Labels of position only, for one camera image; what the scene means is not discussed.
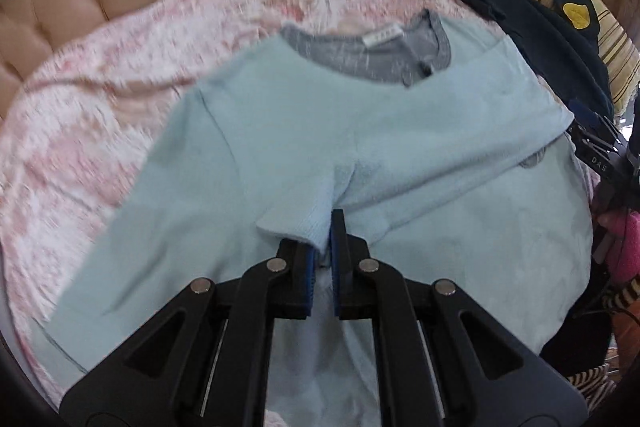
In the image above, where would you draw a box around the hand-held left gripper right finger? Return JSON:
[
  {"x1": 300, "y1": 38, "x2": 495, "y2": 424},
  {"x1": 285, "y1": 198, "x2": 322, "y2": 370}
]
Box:
[{"x1": 330, "y1": 208, "x2": 590, "y2": 427}]

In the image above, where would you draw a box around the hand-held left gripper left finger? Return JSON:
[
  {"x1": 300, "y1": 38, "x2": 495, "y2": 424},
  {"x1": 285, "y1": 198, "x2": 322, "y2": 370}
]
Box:
[{"x1": 59, "y1": 237, "x2": 318, "y2": 427}]

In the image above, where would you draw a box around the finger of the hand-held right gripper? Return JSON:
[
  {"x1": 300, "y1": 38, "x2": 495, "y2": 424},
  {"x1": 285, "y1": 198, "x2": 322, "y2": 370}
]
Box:
[
  {"x1": 570, "y1": 99, "x2": 621, "y2": 135},
  {"x1": 564, "y1": 123, "x2": 626, "y2": 158}
]

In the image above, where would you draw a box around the navy garment with yellow patches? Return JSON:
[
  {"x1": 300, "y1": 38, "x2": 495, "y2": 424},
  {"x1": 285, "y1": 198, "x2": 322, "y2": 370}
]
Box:
[{"x1": 411, "y1": 0, "x2": 616, "y2": 122}]

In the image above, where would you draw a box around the light blue sweatshirt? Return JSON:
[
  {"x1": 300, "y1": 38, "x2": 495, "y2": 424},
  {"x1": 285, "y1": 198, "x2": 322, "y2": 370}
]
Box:
[{"x1": 42, "y1": 9, "x2": 596, "y2": 427}]

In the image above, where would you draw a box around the person's right forearm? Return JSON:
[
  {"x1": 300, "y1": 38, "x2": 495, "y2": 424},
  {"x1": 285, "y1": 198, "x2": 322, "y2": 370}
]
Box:
[{"x1": 592, "y1": 209, "x2": 640, "y2": 285}]

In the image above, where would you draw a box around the striped fringed cushion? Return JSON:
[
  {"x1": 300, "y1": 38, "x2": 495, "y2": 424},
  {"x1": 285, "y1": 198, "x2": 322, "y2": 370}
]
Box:
[{"x1": 486, "y1": 0, "x2": 640, "y2": 120}]

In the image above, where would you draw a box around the striped black and cream cloth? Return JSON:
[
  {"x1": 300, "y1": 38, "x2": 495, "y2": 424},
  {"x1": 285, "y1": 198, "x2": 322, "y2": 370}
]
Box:
[{"x1": 572, "y1": 277, "x2": 640, "y2": 400}]

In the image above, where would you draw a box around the dark cloth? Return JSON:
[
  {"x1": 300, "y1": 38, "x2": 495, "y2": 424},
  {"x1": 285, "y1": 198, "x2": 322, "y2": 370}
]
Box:
[{"x1": 541, "y1": 297, "x2": 613, "y2": 365}]

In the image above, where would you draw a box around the pink floral blanket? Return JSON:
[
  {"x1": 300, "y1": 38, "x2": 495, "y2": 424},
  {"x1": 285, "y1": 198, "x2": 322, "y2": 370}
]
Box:
[{"x1": 0, "y1": 0, "x2": 501, "y2": 413}]

